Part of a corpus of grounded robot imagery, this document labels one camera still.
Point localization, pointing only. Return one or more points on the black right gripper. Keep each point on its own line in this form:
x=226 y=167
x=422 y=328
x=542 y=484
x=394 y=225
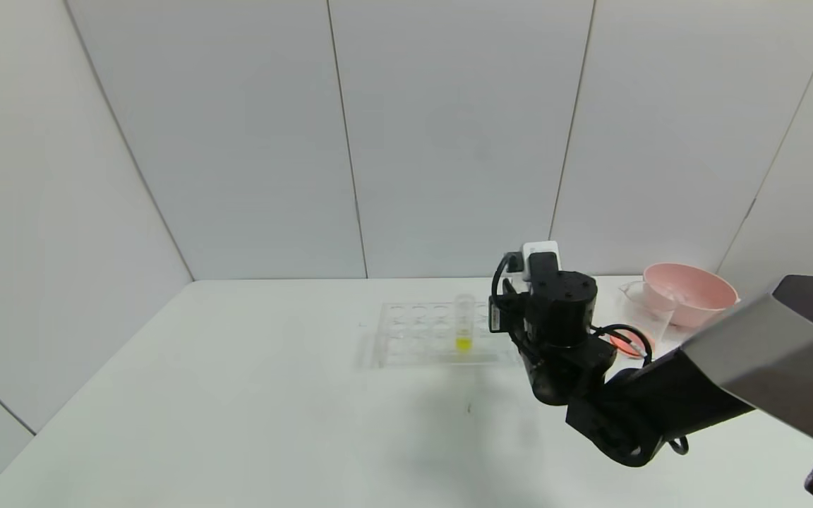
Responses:
x=495 y=314

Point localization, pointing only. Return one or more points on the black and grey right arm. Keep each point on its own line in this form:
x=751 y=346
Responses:
x=660 y=402

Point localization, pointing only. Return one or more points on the yellow pigment test tube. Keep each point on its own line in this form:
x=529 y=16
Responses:
x=464 y=317

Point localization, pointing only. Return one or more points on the clear acrylic test tube rack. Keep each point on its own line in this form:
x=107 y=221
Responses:
x=413 y=339

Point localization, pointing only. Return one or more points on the clear plastic beaker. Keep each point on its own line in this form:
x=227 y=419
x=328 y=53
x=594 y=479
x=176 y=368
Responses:
x=650 y=310

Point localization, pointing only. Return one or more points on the pink bowl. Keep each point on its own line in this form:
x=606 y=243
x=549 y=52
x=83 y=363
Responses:
x=703 y=300

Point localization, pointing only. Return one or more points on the wrist camera with black bracket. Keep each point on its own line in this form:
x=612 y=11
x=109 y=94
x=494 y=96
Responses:
x=540 y=248

